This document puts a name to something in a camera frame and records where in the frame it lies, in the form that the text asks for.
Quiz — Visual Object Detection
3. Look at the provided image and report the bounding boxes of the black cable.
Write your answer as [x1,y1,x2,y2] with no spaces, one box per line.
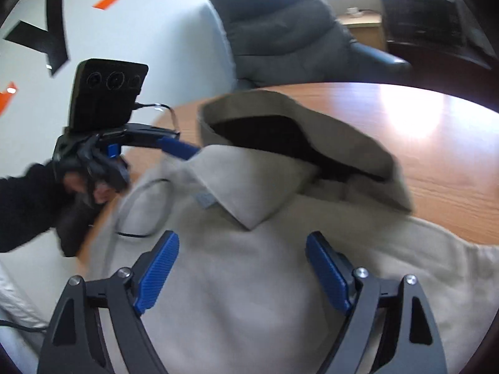
[0,319,49,333]
[115,101,182,239]

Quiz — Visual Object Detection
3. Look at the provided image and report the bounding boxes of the small wooden cabinet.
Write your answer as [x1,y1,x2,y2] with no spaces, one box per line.
[337,8,387,52]

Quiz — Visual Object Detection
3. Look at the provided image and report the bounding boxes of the grey office chair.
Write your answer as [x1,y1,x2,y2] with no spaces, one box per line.
[206,0,413,90]

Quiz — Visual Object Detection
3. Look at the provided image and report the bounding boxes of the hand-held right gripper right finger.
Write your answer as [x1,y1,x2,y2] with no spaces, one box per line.
[305,231,449,374]

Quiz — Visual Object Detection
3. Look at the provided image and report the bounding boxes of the white cloth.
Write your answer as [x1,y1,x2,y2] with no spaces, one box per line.
[0,259,84,374]

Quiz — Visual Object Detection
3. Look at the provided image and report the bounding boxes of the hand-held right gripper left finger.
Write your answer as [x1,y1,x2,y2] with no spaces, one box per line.
[37,231,181,374]

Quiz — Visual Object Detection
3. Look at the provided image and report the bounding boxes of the beige hooded jacket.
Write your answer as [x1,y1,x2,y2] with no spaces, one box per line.
[80,89,499,374]

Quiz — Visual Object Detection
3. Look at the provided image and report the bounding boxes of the person's left forearm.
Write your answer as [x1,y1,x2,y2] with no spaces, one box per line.
[0,161,70,255]

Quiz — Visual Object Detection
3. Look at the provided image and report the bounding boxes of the dark cabinet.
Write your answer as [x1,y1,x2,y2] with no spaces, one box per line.
[376,0,499,71]

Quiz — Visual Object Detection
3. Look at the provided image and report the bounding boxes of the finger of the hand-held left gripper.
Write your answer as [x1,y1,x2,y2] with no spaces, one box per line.
[117,122,202,161]

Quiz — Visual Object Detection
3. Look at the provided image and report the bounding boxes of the person's left hand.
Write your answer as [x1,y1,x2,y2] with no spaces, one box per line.
[62,169,118,205]

